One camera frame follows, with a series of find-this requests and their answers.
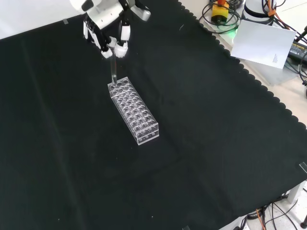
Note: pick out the clear glass test tube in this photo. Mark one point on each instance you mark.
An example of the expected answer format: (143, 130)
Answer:
(113, 69)

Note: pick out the yellow stop button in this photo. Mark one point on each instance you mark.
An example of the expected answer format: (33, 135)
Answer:
(219, 12)

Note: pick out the white bench leg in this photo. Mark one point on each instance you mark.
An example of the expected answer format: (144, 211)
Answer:
(297, 192)

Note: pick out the black power adapter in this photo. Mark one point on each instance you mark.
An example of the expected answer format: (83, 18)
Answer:
(297, 50)

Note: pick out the grey tape piece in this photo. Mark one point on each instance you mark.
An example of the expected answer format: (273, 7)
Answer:
(65, 21)
(185, 227)
(303, 167)

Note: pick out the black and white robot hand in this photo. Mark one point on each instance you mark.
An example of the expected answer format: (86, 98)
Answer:
(103, 16)

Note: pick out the clear plastic test tube rack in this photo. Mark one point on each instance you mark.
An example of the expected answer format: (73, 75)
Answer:
(134, 112)

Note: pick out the black bench cloth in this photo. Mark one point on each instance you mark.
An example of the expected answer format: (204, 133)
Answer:
(204, 124)

